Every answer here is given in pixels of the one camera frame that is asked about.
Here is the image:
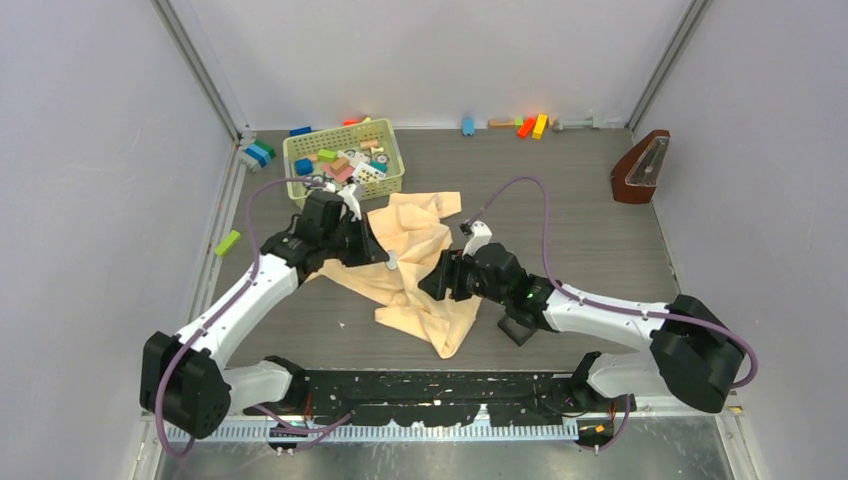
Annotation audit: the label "lime green block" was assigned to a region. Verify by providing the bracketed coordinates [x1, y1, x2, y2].
[213, 230, 242, 257]

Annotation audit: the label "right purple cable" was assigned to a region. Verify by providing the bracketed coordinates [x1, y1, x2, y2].
[463, 175, 761, 455]

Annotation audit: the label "pink block in basket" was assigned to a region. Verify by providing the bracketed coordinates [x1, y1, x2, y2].
[322, 164, 354, 184]

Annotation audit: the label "tan wooden block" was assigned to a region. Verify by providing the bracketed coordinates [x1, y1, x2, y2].
[488, 118, 515, 129]

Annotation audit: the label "cream yellow garment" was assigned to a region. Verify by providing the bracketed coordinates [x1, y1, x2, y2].
[310, 191, 481, 359]

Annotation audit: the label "green plastic basket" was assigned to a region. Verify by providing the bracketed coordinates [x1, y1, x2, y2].
[282, 118, 405, 207]

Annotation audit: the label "purple cable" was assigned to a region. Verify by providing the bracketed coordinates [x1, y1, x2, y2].
[463, 175, 761, 455]
[153, 176, 352, 460]

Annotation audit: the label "brown metronome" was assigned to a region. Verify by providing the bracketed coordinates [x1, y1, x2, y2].
[610, 130, 671, 205]

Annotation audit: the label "blue cube in basket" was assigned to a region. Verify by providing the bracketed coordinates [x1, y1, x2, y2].
[293, 157, 314, 176]

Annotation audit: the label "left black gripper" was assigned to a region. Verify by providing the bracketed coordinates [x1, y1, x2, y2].
[323, 213, 389, 269]

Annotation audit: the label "green block in basket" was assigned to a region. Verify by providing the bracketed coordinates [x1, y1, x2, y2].
[317, 149, 338, 163]

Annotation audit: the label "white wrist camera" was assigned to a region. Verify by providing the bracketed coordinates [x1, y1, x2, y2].
[322, 182, 363, 221]
[460, 220, 493, 256]

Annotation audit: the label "light blue block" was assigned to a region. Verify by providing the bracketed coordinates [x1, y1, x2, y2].
[461, 117, 476, 137]

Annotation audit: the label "blue block behind basket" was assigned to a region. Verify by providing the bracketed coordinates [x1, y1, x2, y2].
[289, 126, 312, 137]

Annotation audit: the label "blue green stacked blocks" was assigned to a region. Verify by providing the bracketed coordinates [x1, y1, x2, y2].
[240, 140, 277, 172]

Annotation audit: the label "black square frame left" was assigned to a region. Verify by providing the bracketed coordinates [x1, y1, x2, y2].
[497, 316, 538, 347]

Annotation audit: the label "round white brooch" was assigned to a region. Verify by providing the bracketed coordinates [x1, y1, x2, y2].
[384, 250, 398, 271]

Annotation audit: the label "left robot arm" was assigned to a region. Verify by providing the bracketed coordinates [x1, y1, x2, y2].
[140, 185, 390, 439]

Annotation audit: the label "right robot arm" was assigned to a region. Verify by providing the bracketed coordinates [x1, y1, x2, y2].
[418, 243, 758, 413]

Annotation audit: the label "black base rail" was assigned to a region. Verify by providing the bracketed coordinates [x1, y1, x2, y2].
[241, 369, 637, 429]

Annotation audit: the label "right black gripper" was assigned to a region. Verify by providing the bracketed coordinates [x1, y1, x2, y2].
[418, 249, 510, 306]

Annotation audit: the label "yellow block at wall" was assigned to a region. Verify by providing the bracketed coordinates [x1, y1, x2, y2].
[531, 114, 548, 140]

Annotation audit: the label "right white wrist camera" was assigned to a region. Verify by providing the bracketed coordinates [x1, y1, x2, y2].
[460, 220, 493, 256]

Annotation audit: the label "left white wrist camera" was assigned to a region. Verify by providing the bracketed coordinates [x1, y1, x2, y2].
[322, 182, 363, 221]

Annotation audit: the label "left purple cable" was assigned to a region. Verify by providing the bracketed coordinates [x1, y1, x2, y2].
[153, 176, 352, 460]

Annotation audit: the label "orange block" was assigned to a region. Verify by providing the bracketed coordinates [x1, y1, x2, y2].
[516, 117, 536, 138]

